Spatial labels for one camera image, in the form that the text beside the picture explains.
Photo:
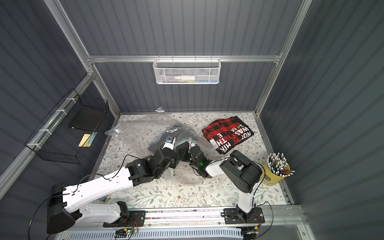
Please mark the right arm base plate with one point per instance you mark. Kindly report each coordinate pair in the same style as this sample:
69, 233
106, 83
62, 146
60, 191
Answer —
237, 216

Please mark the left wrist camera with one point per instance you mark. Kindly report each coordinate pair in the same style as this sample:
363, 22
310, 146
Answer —
169, 143

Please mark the aluminium frame back crossbar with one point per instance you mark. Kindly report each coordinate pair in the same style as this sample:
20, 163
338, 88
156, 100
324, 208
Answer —
194, 58

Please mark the red plaid shirt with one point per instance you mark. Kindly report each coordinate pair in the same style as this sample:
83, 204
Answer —
225, 134

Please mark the white wire mesh basket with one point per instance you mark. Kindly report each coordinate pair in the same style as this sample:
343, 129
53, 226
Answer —
206, 73

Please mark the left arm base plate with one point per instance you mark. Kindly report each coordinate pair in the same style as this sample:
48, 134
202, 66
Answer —
129, 219

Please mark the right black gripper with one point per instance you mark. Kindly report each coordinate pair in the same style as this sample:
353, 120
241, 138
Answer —
186, 149

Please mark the black box in basket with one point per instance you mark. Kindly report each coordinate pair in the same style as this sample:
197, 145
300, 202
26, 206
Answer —
87, 119

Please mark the yellow notepad in basket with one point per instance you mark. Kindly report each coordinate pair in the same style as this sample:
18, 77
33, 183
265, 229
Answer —
86, 141

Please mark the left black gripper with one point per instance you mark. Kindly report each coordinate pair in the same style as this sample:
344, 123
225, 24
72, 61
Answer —
175, 154

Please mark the yellow cup of pens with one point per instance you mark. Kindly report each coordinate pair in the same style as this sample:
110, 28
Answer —
276, 169

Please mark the black wire wall basket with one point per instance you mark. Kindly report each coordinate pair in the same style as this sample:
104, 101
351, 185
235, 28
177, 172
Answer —
56, 142

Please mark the aluminium front rail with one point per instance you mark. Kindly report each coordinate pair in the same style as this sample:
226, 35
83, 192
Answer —
96, 215

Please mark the white bottle in basket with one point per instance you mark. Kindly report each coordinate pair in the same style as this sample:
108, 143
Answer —
185, 78

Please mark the dark grey pinstripe shirt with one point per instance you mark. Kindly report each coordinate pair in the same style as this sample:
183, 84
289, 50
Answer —
177, 131

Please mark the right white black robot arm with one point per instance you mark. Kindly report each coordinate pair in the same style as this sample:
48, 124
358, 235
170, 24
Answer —
243, 173

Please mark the white vented panel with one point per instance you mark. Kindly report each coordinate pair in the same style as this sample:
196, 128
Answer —
220, 233

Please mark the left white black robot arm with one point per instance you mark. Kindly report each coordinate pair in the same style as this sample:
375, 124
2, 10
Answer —
64, 203

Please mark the clear plastic vacuum bag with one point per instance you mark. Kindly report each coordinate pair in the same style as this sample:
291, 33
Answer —
138, 133

